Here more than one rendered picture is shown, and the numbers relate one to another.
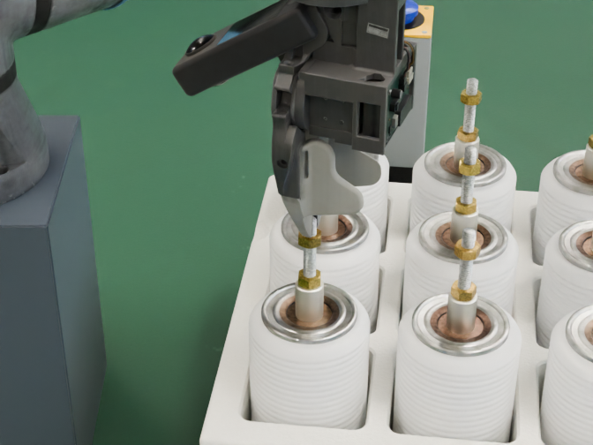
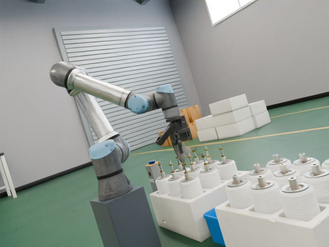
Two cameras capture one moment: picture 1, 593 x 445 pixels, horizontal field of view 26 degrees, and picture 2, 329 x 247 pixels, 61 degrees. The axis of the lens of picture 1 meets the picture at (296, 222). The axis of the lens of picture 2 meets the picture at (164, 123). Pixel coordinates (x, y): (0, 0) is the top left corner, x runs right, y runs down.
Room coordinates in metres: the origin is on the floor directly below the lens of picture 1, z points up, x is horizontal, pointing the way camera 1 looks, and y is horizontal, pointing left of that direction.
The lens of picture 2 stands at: (-0.21, 0.80, 0.56)
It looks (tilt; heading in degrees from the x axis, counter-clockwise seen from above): 1 degrees down; 323
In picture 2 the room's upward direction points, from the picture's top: 17 degrees counter-clockwise
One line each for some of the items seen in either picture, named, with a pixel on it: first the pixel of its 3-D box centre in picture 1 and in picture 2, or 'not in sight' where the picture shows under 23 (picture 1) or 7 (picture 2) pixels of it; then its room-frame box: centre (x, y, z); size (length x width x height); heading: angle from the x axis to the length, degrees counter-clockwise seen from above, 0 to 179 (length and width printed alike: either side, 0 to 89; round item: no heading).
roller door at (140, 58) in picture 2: not in sight; (134, 84); (5.72, -3.18, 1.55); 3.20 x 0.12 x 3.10; 90
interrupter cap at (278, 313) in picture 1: (309, 313); (188, 179); (0.79, -0.01, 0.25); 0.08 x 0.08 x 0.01
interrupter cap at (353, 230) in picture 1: (325, 228); (175, 178); (0.91, -0.02, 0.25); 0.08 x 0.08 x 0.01
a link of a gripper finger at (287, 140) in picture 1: (294, 136); (178, 143); (0.77, 0.00, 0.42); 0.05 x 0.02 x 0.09; 159
